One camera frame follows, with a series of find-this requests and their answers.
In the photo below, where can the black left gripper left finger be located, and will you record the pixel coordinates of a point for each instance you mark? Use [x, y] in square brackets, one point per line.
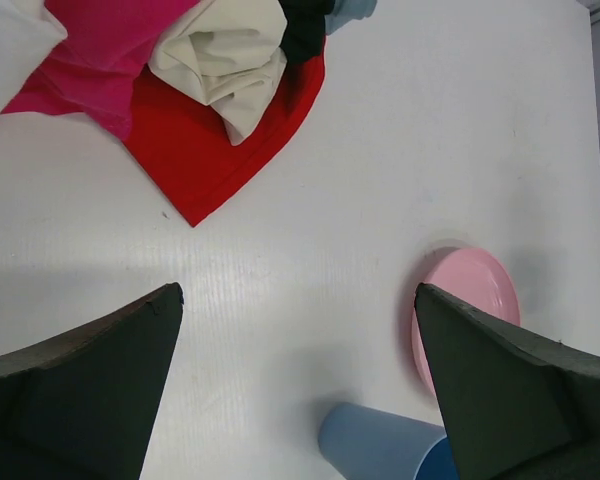
[82, 404]

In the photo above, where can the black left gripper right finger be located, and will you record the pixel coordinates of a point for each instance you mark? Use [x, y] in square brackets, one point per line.
[515, 404]

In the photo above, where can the black printed cloth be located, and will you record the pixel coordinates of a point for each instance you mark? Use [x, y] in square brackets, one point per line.
[305, 32]

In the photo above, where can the grey-blue cloth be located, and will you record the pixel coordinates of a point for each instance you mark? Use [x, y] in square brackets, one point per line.
[345, 11]

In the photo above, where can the red cloth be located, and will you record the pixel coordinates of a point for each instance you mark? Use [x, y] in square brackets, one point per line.
[184, 149]

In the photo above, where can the magenta pink cloth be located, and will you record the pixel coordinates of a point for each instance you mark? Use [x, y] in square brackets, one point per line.
[93, 70]

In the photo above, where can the white cloth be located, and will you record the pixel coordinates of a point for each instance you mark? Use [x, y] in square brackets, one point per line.
[28, 33]

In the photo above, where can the cream beige cloth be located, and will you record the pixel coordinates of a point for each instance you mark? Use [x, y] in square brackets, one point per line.
[225, 54]

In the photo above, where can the pink plate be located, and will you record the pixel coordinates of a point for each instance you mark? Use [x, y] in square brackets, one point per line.
[476, 277]

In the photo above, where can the light blue cup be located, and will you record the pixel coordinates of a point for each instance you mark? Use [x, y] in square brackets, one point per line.
[364, 443]

